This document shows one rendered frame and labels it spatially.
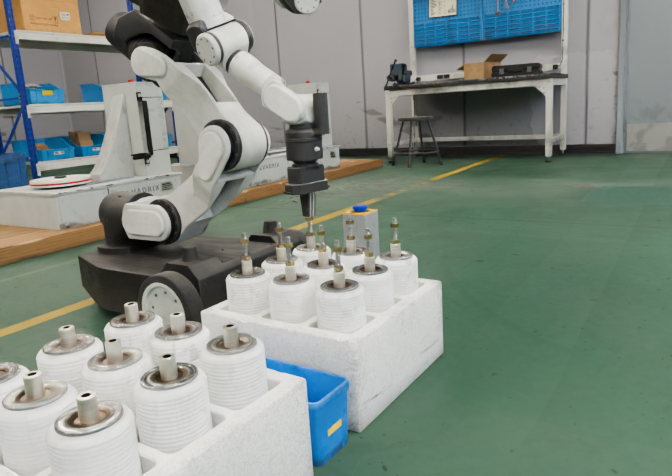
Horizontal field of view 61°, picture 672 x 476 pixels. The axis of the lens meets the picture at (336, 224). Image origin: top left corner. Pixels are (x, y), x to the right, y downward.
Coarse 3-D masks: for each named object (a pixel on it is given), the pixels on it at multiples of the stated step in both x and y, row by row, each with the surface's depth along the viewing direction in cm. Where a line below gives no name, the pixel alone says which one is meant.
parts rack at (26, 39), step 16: (128, 0) 680; (16, 32) 517; (32, 32) 530; (48, 32) 542; (16, 48) 518; (32, 48) 588; (48, 48) 602; (64, 48) 617; (80, 48) 633; (96, 48) 650; (112, 48) 667; (16, 64) 519; (16, 80) 524; (0, 112) 564; (16, 112) 578; (32, 112) 533; (48, 112) 546; (64, 112) 621; (32, 128) 534; (0, 144) 566; (32, 144) 535; (176, 144) 686; (32, 160) 536; (64, 160) 563; (80, 160) 577; (96, 160) 592
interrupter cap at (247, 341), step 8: (240, 336) 88; (248, 336) 88; (208, 344) 86; (216, 344) 86; (240, 344) 86; (248, 344) 85; (216, 352) 83; (224, 352) 83; (232, 352) 83; (240, 352) 83
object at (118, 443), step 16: (128, 416) 68; (48, 432) 66; (112, 432) 65; (128, 432) 67; (48, 448) 65; (64, 448) 63; (80, 448) 63; (96, 448) 64; (112, 448) 65; (128, 448) 67; (64, 464) 64; (80, 464) 63; (96, 464) 64; (112, 464) 65; (128, 464) 67
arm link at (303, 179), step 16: (288, 144) 135; (304, 144) 134; (320, 144) 136; (288, 160) 137; (304, 160) 134; (288, 176) 138; (304, 176) 136; (320, 176) 140; (288, 192) 136; (304, 192) 136
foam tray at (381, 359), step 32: (224, 320) 120; (256, 320) 116; (384, 320) 111; (416, 320) 123; (288, 352) 111; (320, 352) 107; (352, 352) 103; (384, 352) 112; (416, 352) 124; (352, 384) 104; (384, 384) 112; (352, 416) 106
